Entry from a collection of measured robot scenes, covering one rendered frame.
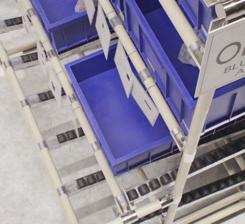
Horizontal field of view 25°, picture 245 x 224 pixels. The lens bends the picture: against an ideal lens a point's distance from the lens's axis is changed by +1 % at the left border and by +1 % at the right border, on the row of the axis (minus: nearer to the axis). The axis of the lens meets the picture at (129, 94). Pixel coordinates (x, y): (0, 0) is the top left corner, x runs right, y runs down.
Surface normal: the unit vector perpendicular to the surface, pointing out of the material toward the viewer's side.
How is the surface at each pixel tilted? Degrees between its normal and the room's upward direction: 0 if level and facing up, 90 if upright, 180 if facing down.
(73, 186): 11
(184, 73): 5
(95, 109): 3
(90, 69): 90
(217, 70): 90
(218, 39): 90
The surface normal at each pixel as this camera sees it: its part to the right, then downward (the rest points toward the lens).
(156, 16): -0.05, -0.45
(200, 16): 0.42, 0.80
